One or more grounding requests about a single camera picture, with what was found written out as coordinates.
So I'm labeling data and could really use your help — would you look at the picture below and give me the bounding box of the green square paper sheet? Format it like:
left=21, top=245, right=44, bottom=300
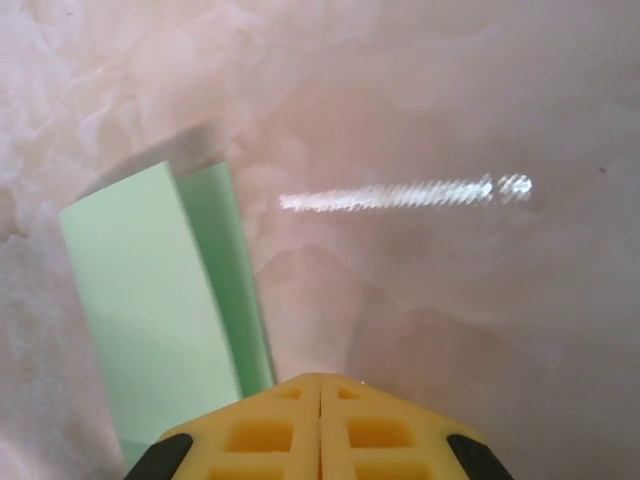
left=58, top=160, right=277, bottom=474

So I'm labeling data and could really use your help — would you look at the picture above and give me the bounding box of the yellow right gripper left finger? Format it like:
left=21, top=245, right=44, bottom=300
left=124, top=372, right=321, bottom=480

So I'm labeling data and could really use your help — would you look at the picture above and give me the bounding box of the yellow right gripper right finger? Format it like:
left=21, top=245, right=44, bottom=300
left=319, top=373, right=516, bottom=480

